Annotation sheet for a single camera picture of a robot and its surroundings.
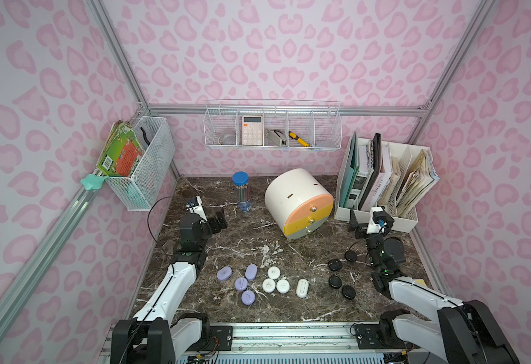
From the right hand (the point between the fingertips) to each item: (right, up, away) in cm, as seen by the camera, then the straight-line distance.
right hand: (365, 207), depth 79 cm
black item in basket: (-82, +27, +9) cm, 87 cm away
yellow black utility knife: (-20, +27, +19) cm, 39 cm away
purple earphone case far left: (-50, -26, +7) cm, 57 cm away
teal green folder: (-4, +13, +1) cm, 14 cm away
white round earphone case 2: (-34, -28, +3) cm, 44 cm away
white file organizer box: (+25, +21, +19) cm, 38 cm away
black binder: (+5, +14, +2) cm, 15 cm away
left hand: (-56, 0, +5) cm, 56 cm away
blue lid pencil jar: (-45, +10, +14) cm, 48 cm away
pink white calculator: (-41, +31, +16) cm, 54 cm away
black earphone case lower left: (-9, -28, +5) cm, 30 cm away
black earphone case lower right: (-5, -31, +3) cm, 31 cm away
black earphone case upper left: (-9, -22, +7) cm, 25 cm away
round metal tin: (-51, +28, +18) cm, 61 cm away
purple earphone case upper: (-40, -25, +7) cm, 48 cm away
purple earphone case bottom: (-41, -32, +1) cm, 52 cm away
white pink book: (+9, +10, +6) cm, 15 cm away
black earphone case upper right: (-1, -20, +11) cm, 23 cm away
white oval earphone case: (-21, -29, +3) cm, 36 cm away
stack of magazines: (+23, +10, +5) cm, 26 cm away
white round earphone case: (-32, -25, +7) cm, 41 cm away
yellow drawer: (-22, -7, +5) cm, 24 cm away
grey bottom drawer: (-19, -11, +13) cm, 25 cm away
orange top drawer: (-19, 0, +3) cm, 19 cm away
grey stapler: (-31, +29, +18) cm, 46 cm away
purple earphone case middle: (-44, -28, +4) cm, 53 cm away
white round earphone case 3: (-28, -29, +3) cm, 41 cm away
